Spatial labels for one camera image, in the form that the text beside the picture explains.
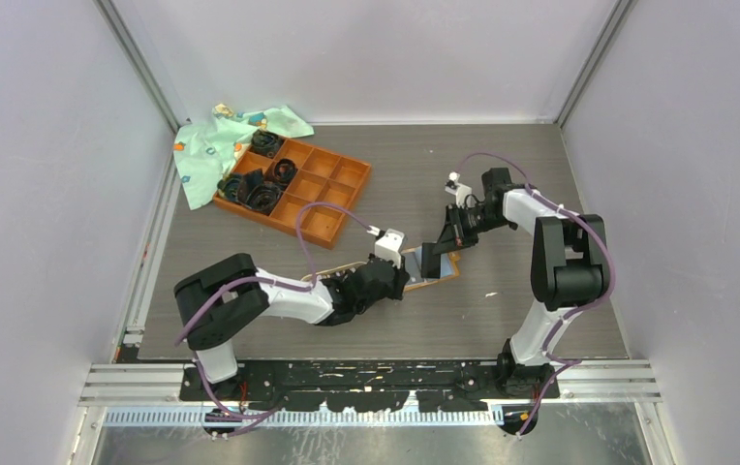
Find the rolled dark belt front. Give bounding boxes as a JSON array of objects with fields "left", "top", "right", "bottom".
[{"left": 237, "top": 170, "right": 283, "bottom": 215}]

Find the white slotted cable duct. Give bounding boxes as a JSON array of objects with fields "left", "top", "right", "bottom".
[{"left": 103, "top": 405, "right": 504, "bottom": 427}]

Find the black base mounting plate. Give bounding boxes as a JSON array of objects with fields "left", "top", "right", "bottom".
[{"left": 179, "top": 359, "right": 560, "bottom": 413}]

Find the green patterned cloth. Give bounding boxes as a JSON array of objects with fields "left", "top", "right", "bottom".
[{"left": 172, "top": 104, "right": 314, "bottom": 210}]

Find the orange compartment organizer tray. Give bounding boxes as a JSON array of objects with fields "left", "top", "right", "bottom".
[{"left": 212, "top": 137, "right": 372, "bottom": 249}]

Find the rolled dark belt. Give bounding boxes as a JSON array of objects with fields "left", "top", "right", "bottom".
[
  {"left": 217, "top": 173, "right": 244, "bottom": 202},
  {"left": 237, "top": 170, "right": 283, "bottom": 215},
  {"left": 250, "top": 129, "right": 285, "bottom": 159},
  {"left": 269, "top": 158, "right": 298, "bottom": 189}
]

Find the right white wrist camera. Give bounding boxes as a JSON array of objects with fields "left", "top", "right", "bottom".
[{"left": 445, "top": 171, "right": 473, "bottom": 208}]

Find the rolled dark belt top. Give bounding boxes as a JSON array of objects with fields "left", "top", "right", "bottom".
[{"left": 250, "top": 129, "right": 285, "bottom": 159}]

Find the rolled dark belt left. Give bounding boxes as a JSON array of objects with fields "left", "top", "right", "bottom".
[{"left": 217, "top": 173, "right": 244, "bottom": 202}]

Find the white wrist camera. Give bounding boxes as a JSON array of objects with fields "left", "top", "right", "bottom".
[
  {"left": 445, "top": 171, "right": 473, "bottom": 208},
  {"left": 370, "top": 227, "right": 406, "bottom": 268}
]

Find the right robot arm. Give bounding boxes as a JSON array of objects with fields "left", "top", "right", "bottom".
[{"left": 421, "top": 168, "right": 611, "bottom": 398}]

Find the rolled dark belt middle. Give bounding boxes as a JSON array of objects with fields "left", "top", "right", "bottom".
[{"left": 269, "top": 158, "right": 298, "bottom": 189}]

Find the dark grey credit card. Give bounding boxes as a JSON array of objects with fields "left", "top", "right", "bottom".
[{"left": 420, "top": 242, "right": 442, "bottom": 279}]

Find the oval wooden card tray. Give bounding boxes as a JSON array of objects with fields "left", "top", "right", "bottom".
[{"left": 315, "top": 261, "right": 366, "bottom": 280}]

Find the orange leather card holder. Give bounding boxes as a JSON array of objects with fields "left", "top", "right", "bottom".
[{"left": 402, "top": 246, "right": 460, "bottom": 293}]

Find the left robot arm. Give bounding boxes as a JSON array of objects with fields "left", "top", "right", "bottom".
[{"left": 173, "top": 253, "right": 410, "bottom": 400}]

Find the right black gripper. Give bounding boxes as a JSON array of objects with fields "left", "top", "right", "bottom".
[{"left": 434, "top": 202, "right": 512, "bottom": 256}]

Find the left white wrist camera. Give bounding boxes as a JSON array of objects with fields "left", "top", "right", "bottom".
[{"left": 370, "top": 227, "right": 406, "bottom": 268}]

